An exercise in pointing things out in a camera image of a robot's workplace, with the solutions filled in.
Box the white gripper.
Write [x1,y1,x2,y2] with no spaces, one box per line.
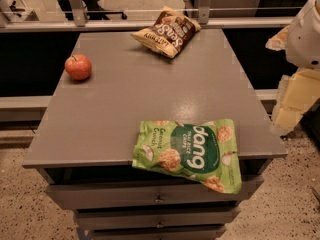
[265,0,320,136]

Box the brown chip bag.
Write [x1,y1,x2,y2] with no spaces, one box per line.
[132,6,201,58]

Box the green rice chip bag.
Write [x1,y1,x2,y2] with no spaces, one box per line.
[132,119,242,194]

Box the red apple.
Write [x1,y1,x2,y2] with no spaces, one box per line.
[64,54,92,81]

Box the grey drawer cabinet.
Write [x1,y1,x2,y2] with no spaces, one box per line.
[24,29,286,240]

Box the metal railing frame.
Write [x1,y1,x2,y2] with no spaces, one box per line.
[1,0,306,33]

